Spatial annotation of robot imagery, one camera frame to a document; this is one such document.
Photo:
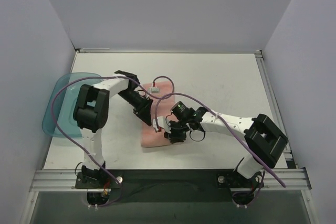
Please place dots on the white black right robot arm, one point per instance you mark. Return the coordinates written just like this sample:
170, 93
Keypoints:
260, 136

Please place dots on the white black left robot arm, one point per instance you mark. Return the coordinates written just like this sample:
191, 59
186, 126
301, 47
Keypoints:
91, 114

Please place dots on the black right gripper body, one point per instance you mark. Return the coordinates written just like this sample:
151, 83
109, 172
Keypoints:
174, 132

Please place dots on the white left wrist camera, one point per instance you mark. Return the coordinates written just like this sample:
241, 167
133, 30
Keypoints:
154, 90

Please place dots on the silver aluminium back rail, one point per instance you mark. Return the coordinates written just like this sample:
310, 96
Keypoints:
92, 50

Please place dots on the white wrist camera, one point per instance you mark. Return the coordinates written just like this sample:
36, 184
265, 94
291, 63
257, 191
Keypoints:
161, 124
154, 90

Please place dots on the silver aluminium right rail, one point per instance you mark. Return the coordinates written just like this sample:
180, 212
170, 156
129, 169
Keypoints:
274, 106

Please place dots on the teal translucent plastic tray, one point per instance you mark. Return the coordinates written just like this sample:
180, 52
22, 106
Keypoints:
62, 103

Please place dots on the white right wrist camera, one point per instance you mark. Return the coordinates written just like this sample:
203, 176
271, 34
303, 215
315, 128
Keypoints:
161, 124

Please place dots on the pink terry towel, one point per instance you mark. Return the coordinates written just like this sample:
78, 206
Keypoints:
149, 137

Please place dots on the silver aluminium front rail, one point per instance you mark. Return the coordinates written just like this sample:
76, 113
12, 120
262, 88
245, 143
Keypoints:
69, 180

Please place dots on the silver aluminium rail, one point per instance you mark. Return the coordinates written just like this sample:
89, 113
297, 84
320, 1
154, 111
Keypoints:
92, 50
69, 180
274, 106

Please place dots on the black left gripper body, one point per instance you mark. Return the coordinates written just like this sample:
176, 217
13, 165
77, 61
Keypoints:
144, 111

